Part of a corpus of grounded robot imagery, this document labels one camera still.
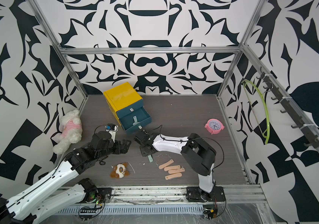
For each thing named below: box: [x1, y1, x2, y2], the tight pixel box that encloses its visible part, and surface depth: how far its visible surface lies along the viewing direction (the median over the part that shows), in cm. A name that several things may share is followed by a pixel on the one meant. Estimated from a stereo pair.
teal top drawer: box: [116, 98, 144, 119], surface depth 88 cm
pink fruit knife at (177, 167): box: [163, 165, 181, 172], surface depth 85 cm
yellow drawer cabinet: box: [103, 82, 143, 131], surface depth 91 cm
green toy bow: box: [241, 79, 271, 145], surface depth 71 cm
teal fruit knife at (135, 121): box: [132, 115, 140, 126], surface depth 96 cm
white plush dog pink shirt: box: [52, 109, 83, 154], surface depth 91 cm
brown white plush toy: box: [110, 162, 130, 179], surface depth 82 cm
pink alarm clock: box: [204, 118, 225, 135], surface depth 101 cm
